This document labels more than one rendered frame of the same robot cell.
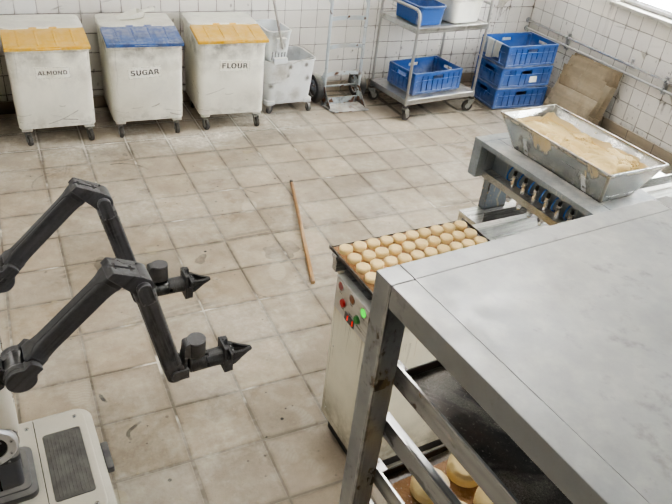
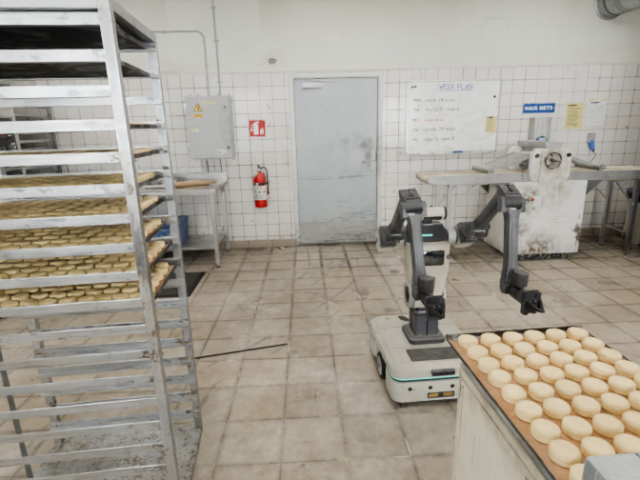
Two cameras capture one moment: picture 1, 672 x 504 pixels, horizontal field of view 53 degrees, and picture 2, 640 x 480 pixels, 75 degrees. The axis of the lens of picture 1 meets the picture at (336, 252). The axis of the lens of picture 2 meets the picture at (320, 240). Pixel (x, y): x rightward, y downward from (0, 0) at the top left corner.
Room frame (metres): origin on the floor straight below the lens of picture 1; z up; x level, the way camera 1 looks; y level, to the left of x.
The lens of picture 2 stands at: (1.85, -1.27, 1.48)
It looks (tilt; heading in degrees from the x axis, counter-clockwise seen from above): 15 degrees down; 117
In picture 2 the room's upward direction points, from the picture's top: 2 degrees counter-clockwise
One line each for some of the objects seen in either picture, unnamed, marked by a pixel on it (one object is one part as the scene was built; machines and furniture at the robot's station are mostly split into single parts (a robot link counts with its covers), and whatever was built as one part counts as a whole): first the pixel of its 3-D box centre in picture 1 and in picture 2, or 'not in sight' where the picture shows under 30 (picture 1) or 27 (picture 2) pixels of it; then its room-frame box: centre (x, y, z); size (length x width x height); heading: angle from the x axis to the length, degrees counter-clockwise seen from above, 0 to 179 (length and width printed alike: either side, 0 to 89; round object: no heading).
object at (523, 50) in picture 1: (518, 49); not in sight; (6.40, -1.48, 0.50); 0.60 x 0.40 x 0.20; 121
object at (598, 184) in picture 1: (574, 153); not in sight; (2.31, -0.83, 1.25); 0.56 x 0.29 x 0.14; 32
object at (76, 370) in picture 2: not in sight; (115, 366); (0.34, -0.26, 0.51); 0.64 x 0.03 x 0.03; 33
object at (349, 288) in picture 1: (354, 308); not in sight; (1.86, -0.09, 0.77); 0.24 x 0.04 x 0.14; 32
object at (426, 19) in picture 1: (419, 10); not in sight; (5.87, -0.46, 0.87); 0.40 x 0.30 x 0.16; 32
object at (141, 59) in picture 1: (140, 75); not in sight; (4.90, 1.64, 0.38); 0.64 x 0.54 x 0.77; 28
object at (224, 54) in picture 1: (223, 70); not in sight; (5.22, 1.07, 0.38); 0.64 x 0.54 x 0.77; 26
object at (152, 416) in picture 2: not in sight; (125, 420); (0.34, -0.26, 0.24); 0.64 x 0.03 x 0.03; 33
